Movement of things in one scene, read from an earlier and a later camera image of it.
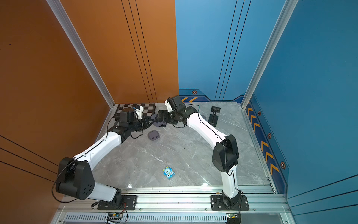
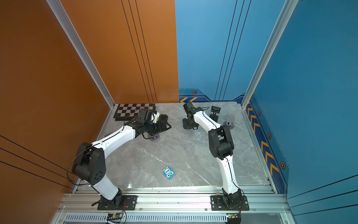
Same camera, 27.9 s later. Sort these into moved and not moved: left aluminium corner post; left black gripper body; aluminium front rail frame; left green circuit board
Moved: left black gripper body
Not moved: left green circuit board; left aluminium corner post; aluminium front rail frame
